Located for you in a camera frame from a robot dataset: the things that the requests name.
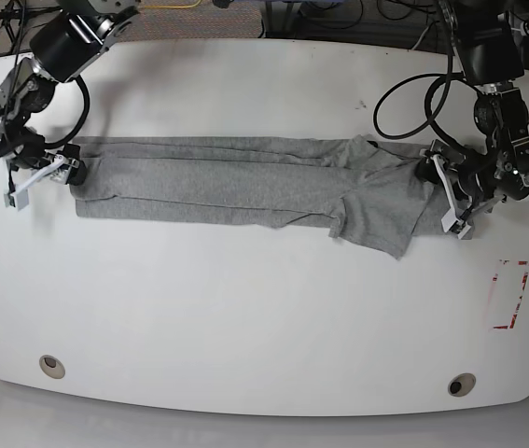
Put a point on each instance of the white wrist camera mount image-right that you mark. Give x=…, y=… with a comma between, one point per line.
x=458, y=219

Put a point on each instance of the grey T-shirt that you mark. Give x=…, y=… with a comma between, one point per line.
x=362, y=191

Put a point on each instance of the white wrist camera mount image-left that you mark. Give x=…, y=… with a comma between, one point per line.
x=40, y=179

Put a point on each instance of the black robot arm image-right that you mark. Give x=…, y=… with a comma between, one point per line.
x=482, y=54

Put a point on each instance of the black tripod stand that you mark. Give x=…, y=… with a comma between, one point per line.
x=15, y=18

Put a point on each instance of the table cable grommet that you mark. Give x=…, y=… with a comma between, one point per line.
x=462, y=384
x=52, y=367

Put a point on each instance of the right table cable grommet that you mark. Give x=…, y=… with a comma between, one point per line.
x=462, y=384

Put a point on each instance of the red tape rectangle marking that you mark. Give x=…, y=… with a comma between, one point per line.
x=509, y=283

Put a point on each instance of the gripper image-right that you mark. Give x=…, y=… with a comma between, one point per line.
x=473, y=181

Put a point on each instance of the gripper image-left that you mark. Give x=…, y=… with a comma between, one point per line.
x=32, y=154

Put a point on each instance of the left table cable grommet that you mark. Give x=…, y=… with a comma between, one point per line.
x=52, y=367

